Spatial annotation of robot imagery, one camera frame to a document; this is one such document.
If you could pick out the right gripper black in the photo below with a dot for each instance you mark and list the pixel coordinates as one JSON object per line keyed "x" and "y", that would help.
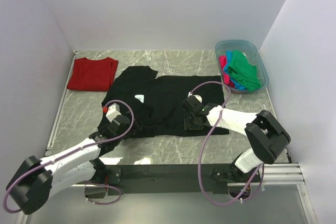
{"x": 187, "y": 125}

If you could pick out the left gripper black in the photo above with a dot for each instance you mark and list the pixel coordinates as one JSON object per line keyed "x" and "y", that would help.
{"x": 108, "y": 124}

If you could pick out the black t shirt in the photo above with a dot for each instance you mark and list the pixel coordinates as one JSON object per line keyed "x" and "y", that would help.
{"x": 157, "y": 101}

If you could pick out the clear blue plastic bin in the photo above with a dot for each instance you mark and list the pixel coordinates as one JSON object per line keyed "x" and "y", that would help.
{"x": 252, "y": 56}

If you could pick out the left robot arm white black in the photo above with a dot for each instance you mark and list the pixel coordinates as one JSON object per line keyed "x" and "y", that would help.
{"x": 37, "y": 180}

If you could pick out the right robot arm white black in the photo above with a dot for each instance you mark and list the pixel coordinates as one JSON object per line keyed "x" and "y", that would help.
{"x": 266, "y": 136}

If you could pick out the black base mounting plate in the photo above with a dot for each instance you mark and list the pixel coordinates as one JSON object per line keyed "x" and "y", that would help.
{"x": 180, "y": 178}

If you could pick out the folded red t shirt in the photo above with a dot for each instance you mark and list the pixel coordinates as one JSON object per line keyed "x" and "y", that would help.
{"x": 92, "y": 75}

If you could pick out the pink t shirt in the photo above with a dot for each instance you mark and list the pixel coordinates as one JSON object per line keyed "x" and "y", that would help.
{"x": 225, "y": 72}

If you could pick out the green t shirt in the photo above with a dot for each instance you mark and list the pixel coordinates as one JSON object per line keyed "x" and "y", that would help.
{"x": 242, "y": 72}

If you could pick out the blue t shirt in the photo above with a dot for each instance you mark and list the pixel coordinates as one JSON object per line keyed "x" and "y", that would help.
{"x": 237, "y": 85}

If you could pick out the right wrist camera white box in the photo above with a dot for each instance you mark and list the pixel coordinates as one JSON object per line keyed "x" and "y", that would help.
{"x": 198, "y": 97}

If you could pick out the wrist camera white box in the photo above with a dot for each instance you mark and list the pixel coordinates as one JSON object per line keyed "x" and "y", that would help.
{"x": 198, "y": 97}
{"x": 111, "y": 112}

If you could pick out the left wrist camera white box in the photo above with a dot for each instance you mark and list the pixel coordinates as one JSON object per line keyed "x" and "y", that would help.
{"x": 111, "y": 112}

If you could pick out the aluminium rail left edge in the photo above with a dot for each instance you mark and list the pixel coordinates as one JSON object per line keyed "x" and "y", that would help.
{"x": 51, "y": 140}

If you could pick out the aluminium rail front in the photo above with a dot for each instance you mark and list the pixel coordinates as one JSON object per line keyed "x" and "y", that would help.
{"x": 283, "y": 174}

